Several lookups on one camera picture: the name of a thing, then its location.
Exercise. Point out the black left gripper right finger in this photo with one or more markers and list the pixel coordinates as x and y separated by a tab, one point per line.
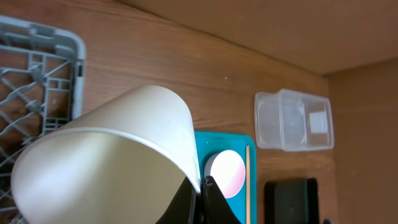
215	207

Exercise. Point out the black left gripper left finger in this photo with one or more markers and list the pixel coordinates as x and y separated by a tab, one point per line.
182	209

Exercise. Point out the small pink bowl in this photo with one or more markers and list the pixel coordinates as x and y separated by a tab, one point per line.
228	170

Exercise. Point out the white paper cup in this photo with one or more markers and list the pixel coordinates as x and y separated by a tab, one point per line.
122	162

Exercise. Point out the grey dishwasher rack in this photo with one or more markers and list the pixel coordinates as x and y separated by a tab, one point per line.
42	85

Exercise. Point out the wooden chopstick left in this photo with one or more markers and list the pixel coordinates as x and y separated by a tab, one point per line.
248	186

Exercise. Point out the black plastic tray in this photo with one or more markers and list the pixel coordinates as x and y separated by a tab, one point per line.
291	201

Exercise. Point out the clear plastic bin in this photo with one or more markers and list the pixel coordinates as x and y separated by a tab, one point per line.
293	121

